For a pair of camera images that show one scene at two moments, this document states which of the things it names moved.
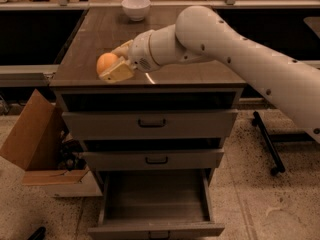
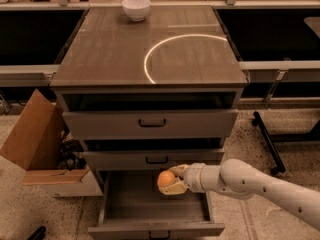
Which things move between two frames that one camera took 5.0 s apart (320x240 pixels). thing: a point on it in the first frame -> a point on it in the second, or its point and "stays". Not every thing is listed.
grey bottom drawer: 156,204 stays
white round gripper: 140,52 -> 193,178
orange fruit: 106,62 -> 166,178
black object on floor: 39,234 stays
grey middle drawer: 153,160 stays
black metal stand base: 270,139 stays
